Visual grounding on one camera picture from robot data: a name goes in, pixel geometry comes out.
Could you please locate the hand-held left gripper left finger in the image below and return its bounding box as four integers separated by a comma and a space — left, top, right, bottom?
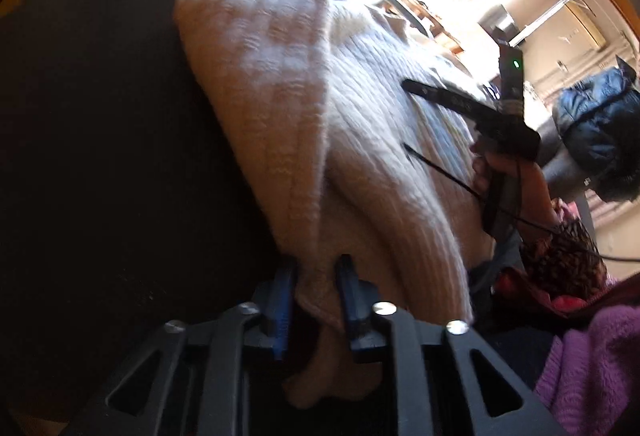
60, 258, 297, 436

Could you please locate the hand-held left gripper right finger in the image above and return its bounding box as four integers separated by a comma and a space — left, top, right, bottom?
336, 255, 571, 436

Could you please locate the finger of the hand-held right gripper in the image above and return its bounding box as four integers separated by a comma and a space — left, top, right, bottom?
401, 78, 499, 123
404, 142, 486, 205

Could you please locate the dark puffer jacket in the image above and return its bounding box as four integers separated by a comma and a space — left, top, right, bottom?
552, 56, 640, 202

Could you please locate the person's right forearm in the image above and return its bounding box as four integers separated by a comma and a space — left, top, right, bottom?
520, 211, 608, 302

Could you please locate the red cloth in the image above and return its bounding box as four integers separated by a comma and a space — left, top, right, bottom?
495, 266, 601, 317

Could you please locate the purple fleece garment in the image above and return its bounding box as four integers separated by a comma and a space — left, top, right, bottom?
535, 303, 640, 436

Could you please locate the dark flat monitor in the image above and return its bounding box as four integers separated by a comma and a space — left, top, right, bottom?
477, 6, 516, 35

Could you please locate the person's right hand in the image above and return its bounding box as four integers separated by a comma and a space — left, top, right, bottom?
472, 143, 558, 227

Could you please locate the cream knit sweater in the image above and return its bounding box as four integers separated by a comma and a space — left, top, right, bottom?
172, 0, 501, 412

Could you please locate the beige air conditioner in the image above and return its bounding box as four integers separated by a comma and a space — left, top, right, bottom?
550, 0, 606, 49

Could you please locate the metal clothes rail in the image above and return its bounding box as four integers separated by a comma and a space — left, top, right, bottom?
515, 0, 593, 37

